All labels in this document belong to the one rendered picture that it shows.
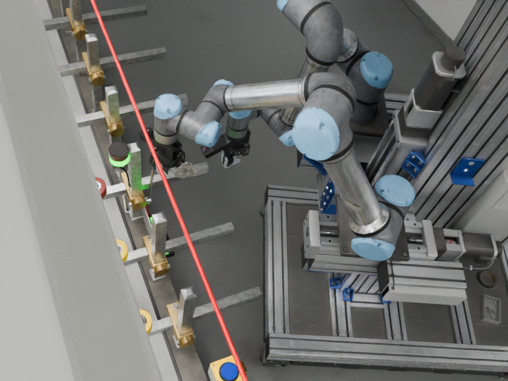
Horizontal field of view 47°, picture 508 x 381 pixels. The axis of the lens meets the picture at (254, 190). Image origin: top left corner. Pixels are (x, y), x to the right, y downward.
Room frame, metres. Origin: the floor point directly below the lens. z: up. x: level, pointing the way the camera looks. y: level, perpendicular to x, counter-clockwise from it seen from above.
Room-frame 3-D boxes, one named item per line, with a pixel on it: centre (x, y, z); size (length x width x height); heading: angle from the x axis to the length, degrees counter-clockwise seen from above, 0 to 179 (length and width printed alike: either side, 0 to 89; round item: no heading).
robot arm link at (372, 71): (1.53, -0.28, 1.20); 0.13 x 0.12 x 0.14; 48
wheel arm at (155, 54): (1.48, 0.68, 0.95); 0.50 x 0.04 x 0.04; 126
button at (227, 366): (0.41, -0.06, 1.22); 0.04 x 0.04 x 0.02
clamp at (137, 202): (1.04, 0.41, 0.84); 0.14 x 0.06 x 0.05; 36
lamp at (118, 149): (0.99, 0.43, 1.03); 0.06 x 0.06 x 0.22; 36
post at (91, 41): (1.42, 0.69, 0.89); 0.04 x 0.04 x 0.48; 36
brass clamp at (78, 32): (1.64, 0.85, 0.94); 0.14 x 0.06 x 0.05; 36
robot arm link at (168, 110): (1.04, 0.29, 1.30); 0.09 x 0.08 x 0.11; 79
